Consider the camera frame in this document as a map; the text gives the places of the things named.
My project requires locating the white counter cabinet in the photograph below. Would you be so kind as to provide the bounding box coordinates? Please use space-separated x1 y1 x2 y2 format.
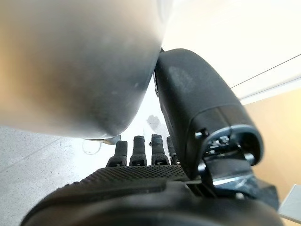
162 0 301 105

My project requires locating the grey robot torso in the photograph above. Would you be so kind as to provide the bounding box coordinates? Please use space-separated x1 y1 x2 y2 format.
0 0 174 145

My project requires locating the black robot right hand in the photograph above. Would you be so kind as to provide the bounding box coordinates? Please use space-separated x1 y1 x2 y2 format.
21 48 285 226

